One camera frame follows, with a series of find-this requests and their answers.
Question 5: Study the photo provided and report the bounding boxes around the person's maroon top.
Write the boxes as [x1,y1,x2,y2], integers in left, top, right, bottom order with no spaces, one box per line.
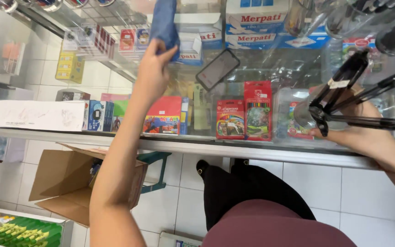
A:
[201,199,358,247]

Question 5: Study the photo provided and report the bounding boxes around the green paper pack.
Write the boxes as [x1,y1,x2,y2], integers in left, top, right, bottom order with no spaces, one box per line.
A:
[111,99,130,133]

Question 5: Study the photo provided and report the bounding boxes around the open white blue envelope box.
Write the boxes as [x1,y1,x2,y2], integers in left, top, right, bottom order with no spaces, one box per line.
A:
[173,14,224,67]

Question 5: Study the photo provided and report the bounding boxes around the tall red coloured pencil box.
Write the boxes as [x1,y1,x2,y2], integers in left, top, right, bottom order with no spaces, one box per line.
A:
[243,81,273,142]

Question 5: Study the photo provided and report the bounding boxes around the red origami paper pack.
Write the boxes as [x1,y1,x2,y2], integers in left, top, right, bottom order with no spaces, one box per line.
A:
[143,96,183,135]

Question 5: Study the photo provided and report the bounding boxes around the open brown cardboard box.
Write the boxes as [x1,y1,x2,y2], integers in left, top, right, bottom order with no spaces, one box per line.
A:
[28,143,149,228]

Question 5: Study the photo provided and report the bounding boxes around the box of green markers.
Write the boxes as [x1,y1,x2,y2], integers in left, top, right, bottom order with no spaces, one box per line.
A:
[0,206,74,247]

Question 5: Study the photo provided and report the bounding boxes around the blue paper pack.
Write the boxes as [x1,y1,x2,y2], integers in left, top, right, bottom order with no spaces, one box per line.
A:
[180,97,190,135]

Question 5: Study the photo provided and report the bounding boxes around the red playing card pack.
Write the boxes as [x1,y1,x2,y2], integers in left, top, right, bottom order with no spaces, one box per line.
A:
[118,28,136,53]

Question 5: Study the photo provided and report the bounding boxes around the black folding tripod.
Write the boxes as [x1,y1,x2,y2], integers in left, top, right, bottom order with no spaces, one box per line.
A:
[309,49,395,137]

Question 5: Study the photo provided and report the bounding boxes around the person's left hand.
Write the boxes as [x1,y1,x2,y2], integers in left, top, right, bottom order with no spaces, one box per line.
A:
[134,38,179,101]

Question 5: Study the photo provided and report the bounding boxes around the flat white blue envelope box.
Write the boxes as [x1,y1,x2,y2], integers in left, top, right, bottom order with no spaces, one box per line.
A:
[225,32,332,51]

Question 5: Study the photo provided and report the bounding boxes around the long white carton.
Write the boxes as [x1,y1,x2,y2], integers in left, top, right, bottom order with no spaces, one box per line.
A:
[0,100,90,132]

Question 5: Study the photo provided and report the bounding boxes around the blue cleaning cloth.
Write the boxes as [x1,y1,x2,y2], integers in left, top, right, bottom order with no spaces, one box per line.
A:
[148,0,181,63]

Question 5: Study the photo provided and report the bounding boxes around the green stool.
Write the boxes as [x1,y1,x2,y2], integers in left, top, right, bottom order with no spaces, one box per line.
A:
[136,151,173,195]

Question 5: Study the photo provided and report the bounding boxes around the person's black trousers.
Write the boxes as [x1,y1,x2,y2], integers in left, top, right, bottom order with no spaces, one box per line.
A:
[196,161,317,231]

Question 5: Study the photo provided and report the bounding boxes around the black smartphone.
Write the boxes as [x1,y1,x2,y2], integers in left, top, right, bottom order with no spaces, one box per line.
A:
[195,48,241,92]

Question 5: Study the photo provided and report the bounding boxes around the large white blue envelope box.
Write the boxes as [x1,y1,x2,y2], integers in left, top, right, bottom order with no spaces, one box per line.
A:
[225,0,291,35]

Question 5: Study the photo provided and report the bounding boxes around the small red coloured pencil box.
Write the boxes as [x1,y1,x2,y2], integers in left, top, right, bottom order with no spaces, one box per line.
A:
[216,99,246,140]

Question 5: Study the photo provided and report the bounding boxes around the blue playing card pack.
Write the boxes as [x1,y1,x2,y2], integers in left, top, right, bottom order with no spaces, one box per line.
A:
[135,28,151,52]

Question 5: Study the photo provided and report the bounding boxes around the clear plastic crayon case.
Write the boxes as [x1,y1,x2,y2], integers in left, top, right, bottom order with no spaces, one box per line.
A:
[272,88,317,142]

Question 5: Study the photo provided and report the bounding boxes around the stack of yellow boxes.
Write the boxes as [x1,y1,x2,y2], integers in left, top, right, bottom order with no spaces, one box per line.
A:
[55,51,85,85]

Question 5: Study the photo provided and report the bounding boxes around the blue and white box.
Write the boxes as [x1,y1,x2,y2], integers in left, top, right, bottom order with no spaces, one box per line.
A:
[82,100,115,132]

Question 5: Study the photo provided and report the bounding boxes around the person's right hand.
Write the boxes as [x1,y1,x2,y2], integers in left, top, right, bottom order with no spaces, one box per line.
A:
[309,85,392,156]

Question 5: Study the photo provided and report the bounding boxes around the clear jars with pens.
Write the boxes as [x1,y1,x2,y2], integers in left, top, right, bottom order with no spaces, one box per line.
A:
[284,0,395,57]

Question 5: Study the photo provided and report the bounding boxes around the row of red white packs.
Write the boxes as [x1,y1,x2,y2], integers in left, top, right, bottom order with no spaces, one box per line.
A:
[62,23,116,62]

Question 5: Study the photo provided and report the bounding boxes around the white box with blue print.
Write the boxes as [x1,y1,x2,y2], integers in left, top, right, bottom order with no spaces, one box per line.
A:
[158,231,203,247]

